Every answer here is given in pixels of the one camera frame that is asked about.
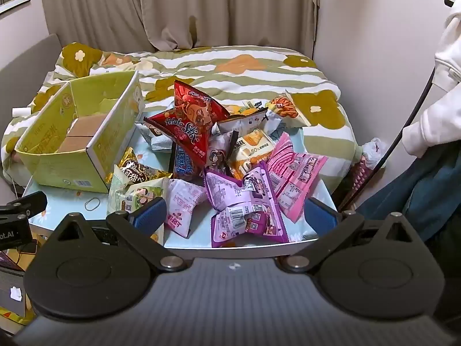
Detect green white snack packet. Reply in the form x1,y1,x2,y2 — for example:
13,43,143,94
107,164,171,217

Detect light blue white snack packet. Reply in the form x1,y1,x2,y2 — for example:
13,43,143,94
143,123,178,153

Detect yellow white black-edged packet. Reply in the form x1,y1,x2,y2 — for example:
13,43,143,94
216,103,271,134

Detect white plastic bag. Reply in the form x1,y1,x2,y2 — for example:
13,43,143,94
360,138,388,168

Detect dark blue snack packet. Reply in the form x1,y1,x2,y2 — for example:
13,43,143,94
172,144,207,181

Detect orange white bread packet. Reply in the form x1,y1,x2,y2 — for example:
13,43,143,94
228,128,275,180

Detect brown gold snack packet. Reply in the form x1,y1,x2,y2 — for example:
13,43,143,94
118,147,174,185

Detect blue jeans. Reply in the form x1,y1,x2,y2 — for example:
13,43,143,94
356,147,461,243

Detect pink snack packet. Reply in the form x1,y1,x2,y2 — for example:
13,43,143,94
267,131,329,224

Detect orange twist snack packet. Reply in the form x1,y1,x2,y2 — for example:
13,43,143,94
268,94,300,120

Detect green fabric storage box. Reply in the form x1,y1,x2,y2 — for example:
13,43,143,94
14,70,146,193

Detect red potato stick packet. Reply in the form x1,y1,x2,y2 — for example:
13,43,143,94
143,79,231,168

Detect beige curtain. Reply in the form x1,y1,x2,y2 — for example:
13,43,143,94
38,0,322,54

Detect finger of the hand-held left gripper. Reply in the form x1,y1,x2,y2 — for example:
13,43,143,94
0,192,48,220

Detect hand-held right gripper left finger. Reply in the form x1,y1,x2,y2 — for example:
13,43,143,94
47,198,188,272

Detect white hooded sweatshirt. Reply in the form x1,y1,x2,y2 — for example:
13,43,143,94
401,0,461,159

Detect purple Sponge Crunch snack bag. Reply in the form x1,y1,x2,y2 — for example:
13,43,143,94
207,130,240,174

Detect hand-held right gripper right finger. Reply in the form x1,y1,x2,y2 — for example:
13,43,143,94
274,198,420,272

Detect black cable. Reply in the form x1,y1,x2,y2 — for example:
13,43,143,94
339,65,439,212

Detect grey box with white sticker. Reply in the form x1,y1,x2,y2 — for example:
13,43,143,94
0,255,28,318

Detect grey headboard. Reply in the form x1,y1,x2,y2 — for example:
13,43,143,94
0,33,61,123

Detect small white pink packet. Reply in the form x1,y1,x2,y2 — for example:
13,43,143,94
164,178,208,239

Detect striped floral pillow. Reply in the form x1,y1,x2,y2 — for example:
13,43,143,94
0,41,361,195

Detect purple snack packet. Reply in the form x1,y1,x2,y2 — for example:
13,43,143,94
203,160,290,249

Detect daisy print tablecloth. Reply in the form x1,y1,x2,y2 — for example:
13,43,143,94
22,123,340,257

